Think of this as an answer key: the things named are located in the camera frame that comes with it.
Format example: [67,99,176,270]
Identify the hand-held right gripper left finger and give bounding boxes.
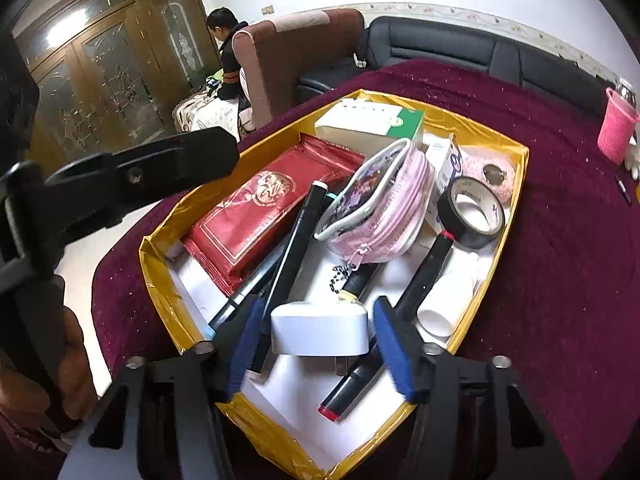
[57,296,266,480]

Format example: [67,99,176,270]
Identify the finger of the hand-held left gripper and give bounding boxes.
[42,126,241,233]

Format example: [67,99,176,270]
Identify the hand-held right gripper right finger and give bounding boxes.
[372,296,576,480]

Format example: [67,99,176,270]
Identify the dark pen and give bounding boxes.
[207,239,297,332]

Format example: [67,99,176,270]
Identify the black marker red cap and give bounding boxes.
[318,332,397,424]

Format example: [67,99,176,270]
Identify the white paper roll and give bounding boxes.
[417,252,482,339]

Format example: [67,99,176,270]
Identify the black marker yellow caps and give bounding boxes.
[340,262,381,306]

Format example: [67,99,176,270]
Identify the white charger plug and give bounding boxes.
[270,301,372,377]

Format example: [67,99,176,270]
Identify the black marker red ring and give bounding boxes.
[397,230,457,332]

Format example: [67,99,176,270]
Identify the gold-rimmed cardboard box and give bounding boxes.
[139,89,531,480]

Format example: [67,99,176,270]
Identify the red foil packet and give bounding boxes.
[181,133,366,299]

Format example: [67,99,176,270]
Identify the black marker pale cap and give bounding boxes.
[247,181,331,376]

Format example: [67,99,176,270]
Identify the black tape roll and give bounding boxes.
[437,176,507,250]

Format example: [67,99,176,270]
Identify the pink clear zipper pouch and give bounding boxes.
[314,138,437,304]

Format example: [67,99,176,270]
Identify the white blue orange medicine box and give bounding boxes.
[422,135,464,234]

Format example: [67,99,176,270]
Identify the person's left hand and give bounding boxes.
[0,305,99,442]

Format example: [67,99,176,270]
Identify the beige patterned cloth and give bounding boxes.
[172,87,252,142]

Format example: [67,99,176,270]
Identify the wooden glass-door wardrobe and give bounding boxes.
[12,0,222,172]

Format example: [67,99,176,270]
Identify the brown armchair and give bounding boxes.
[231,8,365,129]

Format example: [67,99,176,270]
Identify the maroon tablecloth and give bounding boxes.
[91,58,640,480]

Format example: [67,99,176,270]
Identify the pink yarn ball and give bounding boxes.
[457,152,524,209]

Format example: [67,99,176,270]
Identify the green white medicine box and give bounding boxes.
[314,99,425,159]

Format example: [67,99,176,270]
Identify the white plastic object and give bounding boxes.
[622,135,640,181]

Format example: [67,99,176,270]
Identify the black leather sofa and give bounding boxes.
[295,16,617,117]

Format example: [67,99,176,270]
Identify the clear bottle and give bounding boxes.
[614,77,639,109]

